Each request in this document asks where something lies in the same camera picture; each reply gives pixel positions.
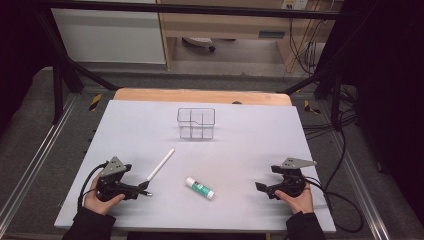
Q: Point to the person's left hand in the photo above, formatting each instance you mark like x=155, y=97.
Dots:
x=96, y=205

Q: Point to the yellow black tape strip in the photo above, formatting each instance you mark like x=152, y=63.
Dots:
x=95, y=102
x=310, y=107

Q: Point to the clear plastic organizer box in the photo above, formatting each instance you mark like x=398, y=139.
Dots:
x=196, y=128

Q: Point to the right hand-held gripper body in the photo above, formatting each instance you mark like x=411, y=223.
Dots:
x=293, y=181

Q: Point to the white cabinet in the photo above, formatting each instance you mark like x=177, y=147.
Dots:
x=106, y=36

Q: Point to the aluminium floor rail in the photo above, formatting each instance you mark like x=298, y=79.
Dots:
x=365, y=200
x=40, y=151

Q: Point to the person's right hand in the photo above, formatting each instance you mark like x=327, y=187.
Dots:
x=301, y=204

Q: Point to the office chair base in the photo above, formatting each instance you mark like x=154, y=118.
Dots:
x=198, y=41

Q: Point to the white green glue stick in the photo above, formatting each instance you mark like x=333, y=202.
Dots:
x=200, y=188

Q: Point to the black metal frame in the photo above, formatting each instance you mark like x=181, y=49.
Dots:
x=200, y=10

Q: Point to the white pen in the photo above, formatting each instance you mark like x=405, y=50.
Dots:
x=161, y=164

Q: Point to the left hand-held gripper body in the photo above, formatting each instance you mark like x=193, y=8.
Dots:
x=108, y=186

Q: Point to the black curtain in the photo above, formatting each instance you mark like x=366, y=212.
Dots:
x=16, y=50
x=390, y=83

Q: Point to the white wall outlet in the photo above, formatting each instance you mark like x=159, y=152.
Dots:
x=295, y=4

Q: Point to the wooden desk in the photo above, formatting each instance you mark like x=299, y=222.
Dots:
x=233, y=23

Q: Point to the white table cover board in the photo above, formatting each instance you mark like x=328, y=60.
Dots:
x=233, y=160

